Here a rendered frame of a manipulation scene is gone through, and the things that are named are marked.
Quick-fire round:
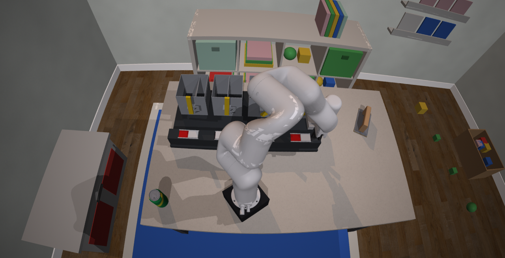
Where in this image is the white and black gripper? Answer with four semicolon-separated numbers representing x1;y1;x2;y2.
312;123;328;140

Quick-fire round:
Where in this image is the green drink can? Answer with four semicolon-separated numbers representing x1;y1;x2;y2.
149;189;168;208

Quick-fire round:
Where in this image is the sanding float with wooden handle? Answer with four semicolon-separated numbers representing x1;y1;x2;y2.
354;106;371;137

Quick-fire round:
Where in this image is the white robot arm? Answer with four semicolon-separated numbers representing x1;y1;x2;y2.
216;65;342;215

